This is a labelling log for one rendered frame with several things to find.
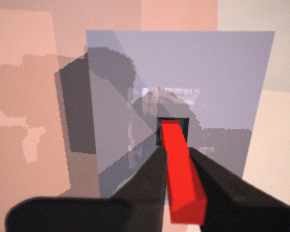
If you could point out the red rectangular bar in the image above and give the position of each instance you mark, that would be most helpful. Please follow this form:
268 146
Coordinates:
186 197

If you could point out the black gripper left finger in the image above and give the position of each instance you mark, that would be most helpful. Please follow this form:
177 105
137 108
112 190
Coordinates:
138 206

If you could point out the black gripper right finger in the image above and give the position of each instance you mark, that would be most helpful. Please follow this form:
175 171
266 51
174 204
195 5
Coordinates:
234 205

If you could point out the grey sloped panel with square hole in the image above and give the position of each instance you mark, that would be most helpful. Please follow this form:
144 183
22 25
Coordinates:
210 81

